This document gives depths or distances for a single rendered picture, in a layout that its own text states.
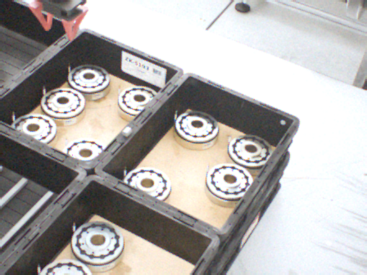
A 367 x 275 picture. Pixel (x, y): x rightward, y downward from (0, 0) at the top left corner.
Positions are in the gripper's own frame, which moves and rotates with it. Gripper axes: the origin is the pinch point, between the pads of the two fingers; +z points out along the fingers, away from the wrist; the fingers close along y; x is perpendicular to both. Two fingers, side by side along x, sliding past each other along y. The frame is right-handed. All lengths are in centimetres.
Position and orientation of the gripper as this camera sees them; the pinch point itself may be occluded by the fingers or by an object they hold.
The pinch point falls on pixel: (60, 31)
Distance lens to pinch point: 152.3
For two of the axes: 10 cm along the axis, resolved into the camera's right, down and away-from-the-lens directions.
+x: 5.0, -5.8, 6.5
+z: -0.8, 7.1, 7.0
